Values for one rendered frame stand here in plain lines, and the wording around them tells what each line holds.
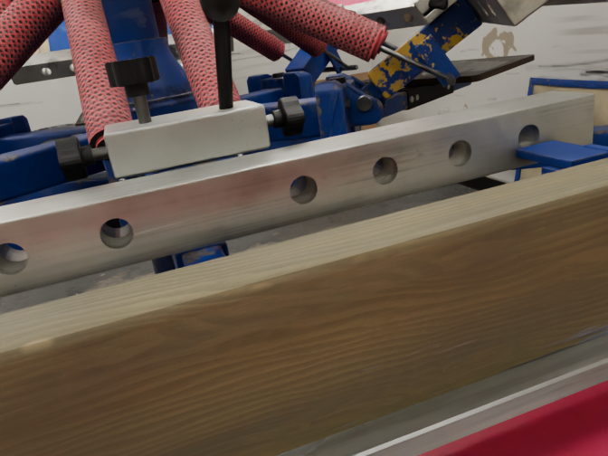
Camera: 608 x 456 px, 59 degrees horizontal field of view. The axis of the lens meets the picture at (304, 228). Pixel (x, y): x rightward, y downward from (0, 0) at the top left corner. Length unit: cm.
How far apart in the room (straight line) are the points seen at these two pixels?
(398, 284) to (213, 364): 6
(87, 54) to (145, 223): 34
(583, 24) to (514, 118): 242
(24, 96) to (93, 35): 362
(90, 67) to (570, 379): 58
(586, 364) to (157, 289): 16
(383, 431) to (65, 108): 417
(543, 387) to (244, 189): 25
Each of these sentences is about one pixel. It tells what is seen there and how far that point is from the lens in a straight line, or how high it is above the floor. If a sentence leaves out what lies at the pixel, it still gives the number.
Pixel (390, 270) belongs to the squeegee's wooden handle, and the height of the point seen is 105.
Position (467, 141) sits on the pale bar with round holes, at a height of 102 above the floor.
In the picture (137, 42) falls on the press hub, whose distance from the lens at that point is 95.
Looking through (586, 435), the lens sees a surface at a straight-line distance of 26.
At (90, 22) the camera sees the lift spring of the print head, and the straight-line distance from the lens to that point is 74.
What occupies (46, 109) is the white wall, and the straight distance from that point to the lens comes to 432.
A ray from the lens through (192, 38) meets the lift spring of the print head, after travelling 70.
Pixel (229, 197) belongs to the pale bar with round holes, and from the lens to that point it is 39.
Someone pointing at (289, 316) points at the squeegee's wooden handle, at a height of 104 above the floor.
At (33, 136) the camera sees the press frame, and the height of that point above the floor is 102.
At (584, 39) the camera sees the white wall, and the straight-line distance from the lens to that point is 289.
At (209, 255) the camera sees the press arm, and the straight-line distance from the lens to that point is 59.
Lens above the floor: 113
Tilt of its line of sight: 20 degrees down
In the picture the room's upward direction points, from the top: 9 degrees counter-clockwise
